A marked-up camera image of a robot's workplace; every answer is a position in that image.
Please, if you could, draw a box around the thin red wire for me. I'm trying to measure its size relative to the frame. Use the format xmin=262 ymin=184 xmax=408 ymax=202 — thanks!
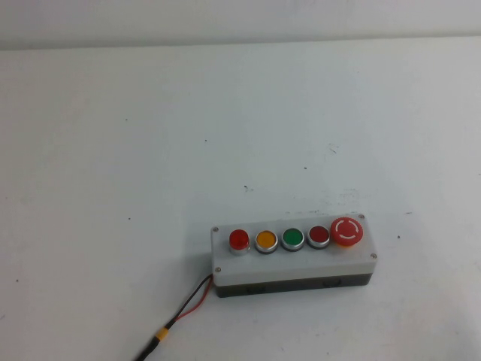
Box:
xmin=175 ymin=278 xmax=214 ymax=321

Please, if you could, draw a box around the green push button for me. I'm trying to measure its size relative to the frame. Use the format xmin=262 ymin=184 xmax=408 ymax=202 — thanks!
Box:
xmin=280 ymin=227 xmax=306 ymax=253

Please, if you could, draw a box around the yellow push button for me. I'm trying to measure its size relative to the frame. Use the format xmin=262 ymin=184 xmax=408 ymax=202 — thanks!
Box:
xmin=253 ymin=229 xmax=280 ymax=255

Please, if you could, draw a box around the thin black wire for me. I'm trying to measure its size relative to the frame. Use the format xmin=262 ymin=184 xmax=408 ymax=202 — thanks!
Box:
xmin=168 ymin=274 xmax=214 ymax=329

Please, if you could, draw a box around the red dome lamp button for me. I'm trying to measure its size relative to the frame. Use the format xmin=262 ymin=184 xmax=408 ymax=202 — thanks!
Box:
xmin=228 ymin=229 xmax=251 ymax=256

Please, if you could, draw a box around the dark red push button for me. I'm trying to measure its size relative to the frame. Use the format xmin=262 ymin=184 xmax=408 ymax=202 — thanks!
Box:
xmin=306 ymin=225 xmax=332 ymax=250

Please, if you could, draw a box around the grey control box black base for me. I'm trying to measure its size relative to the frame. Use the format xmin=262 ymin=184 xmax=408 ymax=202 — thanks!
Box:
xmin=210 ymin=214 xmax=378 ymax=299

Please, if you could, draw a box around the red emergency stop mushroom button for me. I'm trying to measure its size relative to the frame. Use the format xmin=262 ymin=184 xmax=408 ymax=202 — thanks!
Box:
xmin=330 ymin=217 xmax=365 ymax=250

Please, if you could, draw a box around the black sleeved power cable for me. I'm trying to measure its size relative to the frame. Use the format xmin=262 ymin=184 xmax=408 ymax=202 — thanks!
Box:
xmin=132 ymin=335 xmax=159 ymax=361

